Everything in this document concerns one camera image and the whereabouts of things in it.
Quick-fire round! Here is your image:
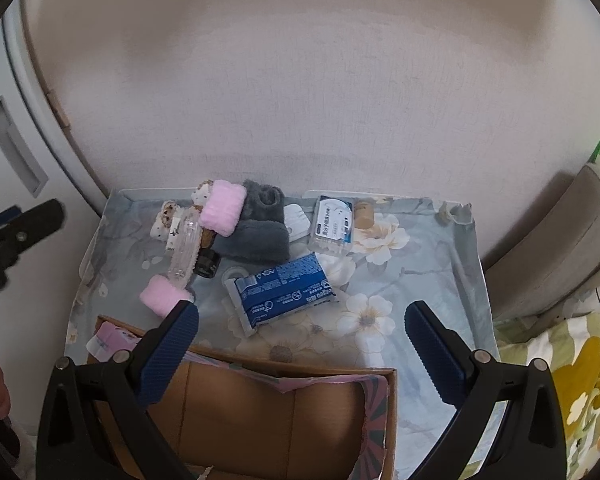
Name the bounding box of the clear plastic bottle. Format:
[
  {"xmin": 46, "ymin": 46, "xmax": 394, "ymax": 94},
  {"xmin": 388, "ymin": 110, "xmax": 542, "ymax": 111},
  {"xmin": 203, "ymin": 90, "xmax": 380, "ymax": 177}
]
[{"xmin": 167, "ymin": 207, "xmax": 204, "ymax": 281}]

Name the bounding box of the beige sofa cushion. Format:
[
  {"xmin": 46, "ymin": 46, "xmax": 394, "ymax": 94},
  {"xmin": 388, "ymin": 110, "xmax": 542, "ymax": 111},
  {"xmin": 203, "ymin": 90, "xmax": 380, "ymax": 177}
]
[{"xmin": 481, "ymin": 162, "xmax": 600, "ymax": 322}]

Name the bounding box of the grey fuzzy sock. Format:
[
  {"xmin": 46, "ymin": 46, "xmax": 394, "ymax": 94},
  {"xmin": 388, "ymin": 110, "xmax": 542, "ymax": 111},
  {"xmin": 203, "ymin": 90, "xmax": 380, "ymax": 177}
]
[{"xmin": 214, "ymin": 180, "xmax": 291, "ymax": 263}]

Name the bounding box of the clear plastic box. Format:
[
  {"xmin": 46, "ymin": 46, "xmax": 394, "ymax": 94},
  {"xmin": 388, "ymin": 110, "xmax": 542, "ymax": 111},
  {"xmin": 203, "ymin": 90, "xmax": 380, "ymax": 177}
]
[{"xmin": 307, "ymin": 195, "xmax": 356, "ymax": 257}]

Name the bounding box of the white door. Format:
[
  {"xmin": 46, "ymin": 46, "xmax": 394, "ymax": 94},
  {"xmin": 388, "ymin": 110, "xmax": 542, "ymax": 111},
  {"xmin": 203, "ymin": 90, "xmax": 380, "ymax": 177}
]
[{"xmin": 0, "ymin": 5, "xmax": 108, "ymax": 246}]

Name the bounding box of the green floral blanket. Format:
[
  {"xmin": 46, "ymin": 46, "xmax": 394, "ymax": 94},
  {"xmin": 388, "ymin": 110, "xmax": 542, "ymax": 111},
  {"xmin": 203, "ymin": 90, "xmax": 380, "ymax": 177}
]
[{"xmin": 494, "ymin": 305, "xmax": 600, "ymax": 480}]

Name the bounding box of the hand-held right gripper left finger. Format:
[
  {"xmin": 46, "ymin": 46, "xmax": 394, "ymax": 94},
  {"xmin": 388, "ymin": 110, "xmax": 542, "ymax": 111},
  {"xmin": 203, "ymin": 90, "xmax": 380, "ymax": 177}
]
[{"xmin": 35, "ymin": 300, "xmax": 200, "ymax": 480}]

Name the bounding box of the white earbud case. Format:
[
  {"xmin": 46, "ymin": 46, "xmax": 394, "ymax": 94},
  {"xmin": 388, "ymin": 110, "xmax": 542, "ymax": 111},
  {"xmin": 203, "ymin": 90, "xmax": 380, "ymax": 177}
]
[{"xmin": 282, "ymin": 203, "xmax": 308, "ymax": 241}]

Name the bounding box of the floral cloth covered desktop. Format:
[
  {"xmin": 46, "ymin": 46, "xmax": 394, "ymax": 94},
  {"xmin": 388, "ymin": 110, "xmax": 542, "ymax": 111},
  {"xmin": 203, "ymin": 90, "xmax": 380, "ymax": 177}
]
[{"xmin": 65, "ymin": 187, "xmax": 502, "ymax": 480}]

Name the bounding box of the recessed door handle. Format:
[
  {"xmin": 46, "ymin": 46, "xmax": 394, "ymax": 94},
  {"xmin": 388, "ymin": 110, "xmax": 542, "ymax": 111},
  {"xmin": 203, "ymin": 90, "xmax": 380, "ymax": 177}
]
[{"xmin": 0, "ymin": 97, "xmax": 49, "ymax": 197}]

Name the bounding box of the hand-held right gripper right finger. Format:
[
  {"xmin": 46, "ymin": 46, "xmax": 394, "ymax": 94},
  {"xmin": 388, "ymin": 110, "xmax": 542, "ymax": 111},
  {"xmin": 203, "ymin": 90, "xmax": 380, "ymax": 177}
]
[{"xmin": 404, "ymin": 301, "xmax": 567, "ymax": 480}]

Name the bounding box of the pink sock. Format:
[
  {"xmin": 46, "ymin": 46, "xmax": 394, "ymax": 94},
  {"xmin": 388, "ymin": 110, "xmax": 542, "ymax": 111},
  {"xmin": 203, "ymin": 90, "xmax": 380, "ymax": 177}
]
[
  {"xmin": 140, "ymin": 275, "xmax": 195, "ymax": 318},
  {"xmin": 200, "ymin": 179, "xmax": 247, "ymax": 237}
]

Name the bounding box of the door hinge plate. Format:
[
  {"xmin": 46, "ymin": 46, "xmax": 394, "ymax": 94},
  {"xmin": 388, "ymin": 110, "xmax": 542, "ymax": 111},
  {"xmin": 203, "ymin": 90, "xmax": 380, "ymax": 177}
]
[{"xmin": 47, "ymin": 91, "xmax": 70, "ymax": 129}]

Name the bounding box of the small cork stopper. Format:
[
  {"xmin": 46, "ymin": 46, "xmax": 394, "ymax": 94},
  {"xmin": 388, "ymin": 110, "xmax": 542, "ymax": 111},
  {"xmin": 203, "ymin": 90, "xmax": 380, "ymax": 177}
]
[{"xmin": 355, "ymin": 201, "xmax": 376, "ymax": 229}]

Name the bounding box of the blue plastic packet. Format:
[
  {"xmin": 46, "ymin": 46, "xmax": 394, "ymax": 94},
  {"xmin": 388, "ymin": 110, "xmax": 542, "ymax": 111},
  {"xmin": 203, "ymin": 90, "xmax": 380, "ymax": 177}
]
[{"xmin": 223, "ymin": 252, "xmax": 339, "ymax": 337}]

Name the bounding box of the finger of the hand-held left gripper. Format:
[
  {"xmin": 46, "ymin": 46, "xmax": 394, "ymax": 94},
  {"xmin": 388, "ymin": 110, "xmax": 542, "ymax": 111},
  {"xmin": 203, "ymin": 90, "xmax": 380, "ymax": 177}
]
[{"xmin": 0, "ymin": 199, "xmax": 67, "ymax": 302}]

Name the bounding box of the small black container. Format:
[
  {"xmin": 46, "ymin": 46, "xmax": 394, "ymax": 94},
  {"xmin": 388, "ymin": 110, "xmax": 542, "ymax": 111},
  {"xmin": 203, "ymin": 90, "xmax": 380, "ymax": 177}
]
[{"xmin": 195, "ymin": 249, "xmax": 222, "ymax": 278}]

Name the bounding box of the pink paper packet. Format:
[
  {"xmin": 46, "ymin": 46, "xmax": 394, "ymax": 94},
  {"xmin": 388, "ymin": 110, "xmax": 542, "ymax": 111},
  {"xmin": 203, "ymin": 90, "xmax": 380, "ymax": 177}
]
[{"xmin": 86, "ymin": 322, "xmax": 146, "ymax": 364}]

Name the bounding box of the cardboard box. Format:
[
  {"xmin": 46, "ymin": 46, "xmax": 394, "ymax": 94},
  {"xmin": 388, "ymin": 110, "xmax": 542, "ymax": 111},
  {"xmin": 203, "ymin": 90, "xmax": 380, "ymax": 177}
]
[{"xmin": 86, "ymin": 314, "xmax": 399, "ymax": 480}]

